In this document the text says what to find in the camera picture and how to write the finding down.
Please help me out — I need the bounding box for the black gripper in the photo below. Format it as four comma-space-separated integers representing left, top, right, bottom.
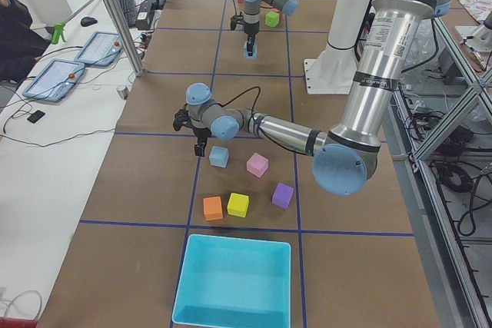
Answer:
230, 14, 260, 57
173, 104, 211, 157

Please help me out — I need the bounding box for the orange block near cyan bin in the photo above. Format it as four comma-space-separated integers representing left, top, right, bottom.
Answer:
202, 196, 224, 221

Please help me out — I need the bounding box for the lower teach pendant tablet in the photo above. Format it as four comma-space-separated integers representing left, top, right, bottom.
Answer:
22, 59, 85, 103

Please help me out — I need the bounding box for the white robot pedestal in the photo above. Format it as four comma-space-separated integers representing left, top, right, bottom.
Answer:
304, 0, 371, 94

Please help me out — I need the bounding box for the light pink foam block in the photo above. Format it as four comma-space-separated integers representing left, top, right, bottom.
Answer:
246, 152, 269, 178

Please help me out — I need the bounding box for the cyan tray bin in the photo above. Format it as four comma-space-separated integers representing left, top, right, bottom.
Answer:
172, 234, 291, 327

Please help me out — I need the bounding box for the upper teach pendant tablet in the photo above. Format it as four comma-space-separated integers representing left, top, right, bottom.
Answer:
74, 31, 122, 67

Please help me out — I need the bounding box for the green spray bottle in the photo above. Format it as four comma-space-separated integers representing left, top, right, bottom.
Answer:
52, 22, 66, 45

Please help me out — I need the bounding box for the green foam block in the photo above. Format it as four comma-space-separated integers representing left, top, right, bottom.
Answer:
264, 12, 281, 28

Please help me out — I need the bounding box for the seated person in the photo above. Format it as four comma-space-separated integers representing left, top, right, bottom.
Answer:
1, 0, 51, 83

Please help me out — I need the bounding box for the light blue foam block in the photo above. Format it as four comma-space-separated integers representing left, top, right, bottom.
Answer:
208, 146, 229, 168
243, 41, 258, 59

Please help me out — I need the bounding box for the black computer mouse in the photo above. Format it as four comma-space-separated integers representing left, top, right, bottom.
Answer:
80, 16, 98, 28

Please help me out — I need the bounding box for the yellow foam block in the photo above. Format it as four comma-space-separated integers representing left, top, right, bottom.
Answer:
227, 193, 250, 217

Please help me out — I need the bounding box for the purple block left side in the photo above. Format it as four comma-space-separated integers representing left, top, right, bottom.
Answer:
271, 182, 294, 209

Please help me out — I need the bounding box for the black smartphone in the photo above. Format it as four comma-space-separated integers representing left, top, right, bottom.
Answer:
27, 110, 45, 124

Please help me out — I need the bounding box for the black keyboard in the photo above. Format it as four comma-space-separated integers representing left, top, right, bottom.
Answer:
118, 0, 137, 28

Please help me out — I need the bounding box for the red-pink foam block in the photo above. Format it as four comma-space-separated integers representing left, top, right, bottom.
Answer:
273, 8, 284, 22

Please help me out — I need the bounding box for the aluminium frame post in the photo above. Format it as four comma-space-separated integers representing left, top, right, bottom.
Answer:
103, 0, 144, 77

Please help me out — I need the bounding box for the roll of tape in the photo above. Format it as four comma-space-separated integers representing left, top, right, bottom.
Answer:
116, 85, 129, 100

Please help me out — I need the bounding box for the teach pendant tablet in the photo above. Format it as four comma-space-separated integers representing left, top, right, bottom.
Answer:
74, 31, 122, 67
22, 59, 85, 103

